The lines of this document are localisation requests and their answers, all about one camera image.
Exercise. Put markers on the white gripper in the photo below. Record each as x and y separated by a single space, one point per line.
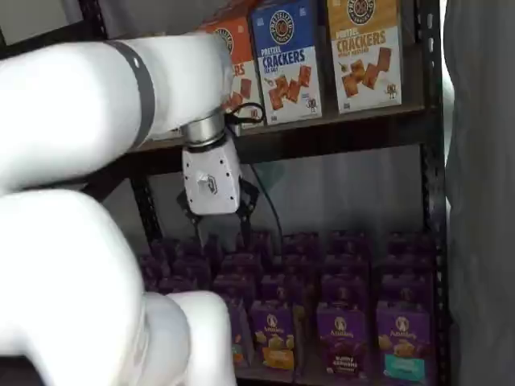
209 181

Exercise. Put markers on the purple box with brown patch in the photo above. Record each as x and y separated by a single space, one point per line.
342 342

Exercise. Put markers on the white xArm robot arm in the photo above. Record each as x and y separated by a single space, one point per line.
60 100

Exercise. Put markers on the purple snack box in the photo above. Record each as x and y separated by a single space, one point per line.
408 263
191 271
349 242
167 251
346 265
293 265
344 291
410 243
281 289
406 291
301 243
241 263
235 287

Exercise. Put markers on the purple box with teal patch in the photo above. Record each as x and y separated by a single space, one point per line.
406 346
239 333

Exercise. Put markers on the purple box with yellow patch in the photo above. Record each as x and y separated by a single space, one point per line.
273 337

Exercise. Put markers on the orange pretzel crackers box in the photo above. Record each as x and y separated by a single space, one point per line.
237 10
246 80

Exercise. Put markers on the blue pretzel crackers box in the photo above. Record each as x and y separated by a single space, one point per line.
287 60

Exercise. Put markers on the yellow pretzel crackers box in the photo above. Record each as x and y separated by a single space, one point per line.
364 56

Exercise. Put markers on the black metal shelf unit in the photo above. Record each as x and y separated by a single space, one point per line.
432 161

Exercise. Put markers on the grey fabric curtain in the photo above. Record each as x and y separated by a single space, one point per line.
483 201

